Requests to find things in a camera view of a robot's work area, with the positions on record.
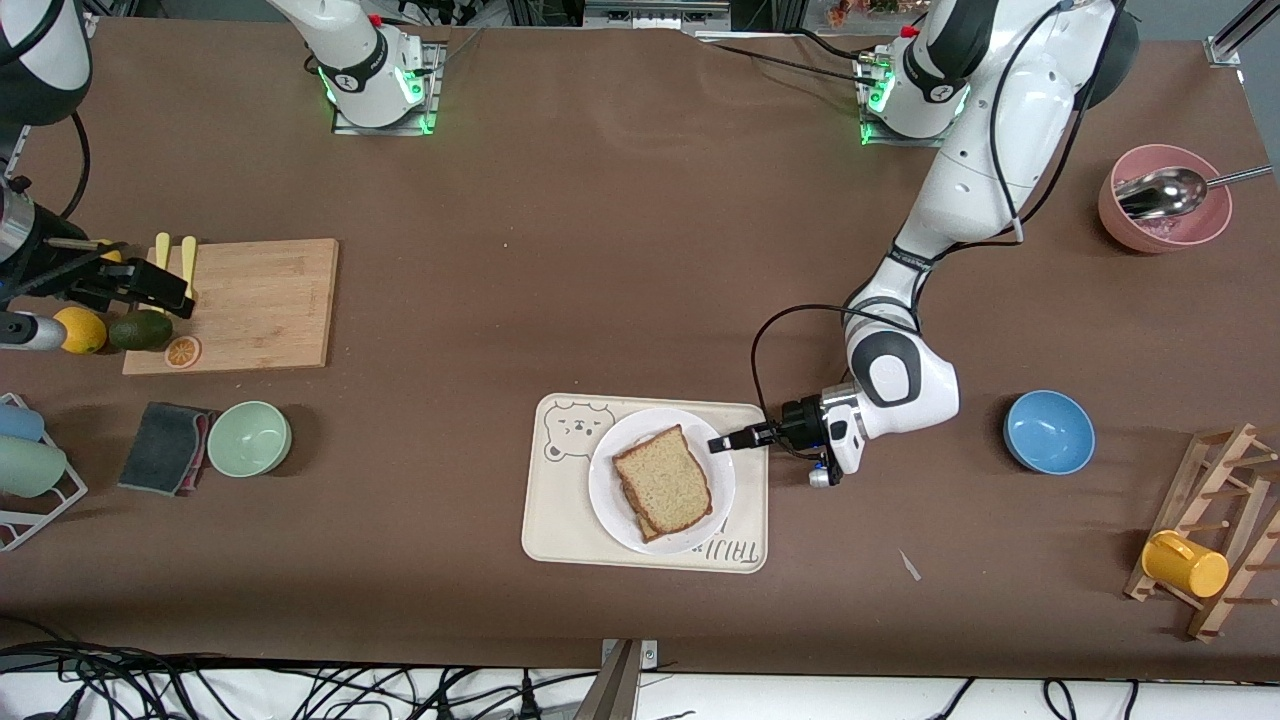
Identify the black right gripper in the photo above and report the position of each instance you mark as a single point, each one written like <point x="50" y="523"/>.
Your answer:
<point x="52" y="266"/>

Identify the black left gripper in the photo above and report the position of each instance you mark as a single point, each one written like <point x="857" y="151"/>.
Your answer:
<point x="799" y="424"/>

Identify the brown bread slice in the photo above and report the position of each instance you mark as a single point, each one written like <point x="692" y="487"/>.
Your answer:
<point x="665" y="480"/>
<point x="645" y="525"/>

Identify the white round plate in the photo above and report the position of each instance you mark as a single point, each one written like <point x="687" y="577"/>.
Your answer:
<point x="610" y="500"/>

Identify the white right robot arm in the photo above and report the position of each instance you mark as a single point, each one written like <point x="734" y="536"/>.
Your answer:
<point x="360" y="70"/>

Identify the dark green avocado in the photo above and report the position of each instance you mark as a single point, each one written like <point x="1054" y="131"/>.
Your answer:
<point x="140" y="331"/>

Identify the yellow plastic knife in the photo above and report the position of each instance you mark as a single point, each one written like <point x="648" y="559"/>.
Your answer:
<point x="160" y="250"/>

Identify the yellow plastic fork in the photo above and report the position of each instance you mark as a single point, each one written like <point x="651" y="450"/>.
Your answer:
<point x="188" y="255"/>

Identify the orange slice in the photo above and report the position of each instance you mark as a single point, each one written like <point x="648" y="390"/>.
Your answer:
<point x="182" y="352"/>

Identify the wooden cutting board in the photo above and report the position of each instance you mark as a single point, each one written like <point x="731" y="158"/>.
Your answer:
<point x="260" y="310"/>

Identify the brown bread slice under egg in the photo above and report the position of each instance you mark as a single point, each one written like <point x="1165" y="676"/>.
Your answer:
<point x="645" y="525"/>

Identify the grey folded cloth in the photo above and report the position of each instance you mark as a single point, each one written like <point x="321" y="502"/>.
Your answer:
<point x="160" y="448"/>

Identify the light green bowl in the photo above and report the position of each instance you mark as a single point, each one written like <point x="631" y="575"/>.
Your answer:
<point x="249" y="440"/>

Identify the light blue cup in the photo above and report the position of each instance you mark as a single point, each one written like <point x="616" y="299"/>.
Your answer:
<point x="18" y="422"/>

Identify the cream bear print tray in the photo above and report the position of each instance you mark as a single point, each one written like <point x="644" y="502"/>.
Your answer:
<point x="560" y="520"/>

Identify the small white paper scrap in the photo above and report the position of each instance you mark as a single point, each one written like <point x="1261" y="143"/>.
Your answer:
<point x="910" y="566"/>

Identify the pale green cup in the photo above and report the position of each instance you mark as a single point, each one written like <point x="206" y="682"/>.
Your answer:
<point x="28" y="467"/>

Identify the blue bowl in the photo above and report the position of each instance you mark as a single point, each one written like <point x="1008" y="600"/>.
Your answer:
<point x="1050" y="432"/>

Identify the pink bowl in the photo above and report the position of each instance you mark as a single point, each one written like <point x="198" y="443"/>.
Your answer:
<point x="1120" y="225"/>

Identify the grey metal box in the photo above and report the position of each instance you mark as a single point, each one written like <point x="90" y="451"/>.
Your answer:
<point x="655" y="12"/>

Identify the yellow mug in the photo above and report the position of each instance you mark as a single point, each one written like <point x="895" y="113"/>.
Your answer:
<point x="1185" y="565"/>

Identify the metal spoon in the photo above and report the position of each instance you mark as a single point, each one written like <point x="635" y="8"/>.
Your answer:
<point x="1165" y="193"/>

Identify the wooden mug rack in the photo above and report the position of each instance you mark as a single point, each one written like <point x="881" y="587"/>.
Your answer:
<point x="1207" y="618"/>

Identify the small metal bracket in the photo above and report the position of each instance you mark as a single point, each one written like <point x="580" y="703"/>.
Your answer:
<point x="650" y="655"/>

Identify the aluminium frame profile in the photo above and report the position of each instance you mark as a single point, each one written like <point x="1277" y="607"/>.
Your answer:
<point x="90" y="20"/>
<point x="1235" y="40"/>

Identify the grey metal post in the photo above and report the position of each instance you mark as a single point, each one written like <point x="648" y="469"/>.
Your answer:
<point x="615" y="690"/>

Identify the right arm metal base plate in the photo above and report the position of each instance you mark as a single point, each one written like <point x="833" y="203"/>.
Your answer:
<point x="432" y="90"/>

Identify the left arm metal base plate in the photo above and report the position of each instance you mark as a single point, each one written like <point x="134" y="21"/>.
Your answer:
<point x="880" y="95"/>

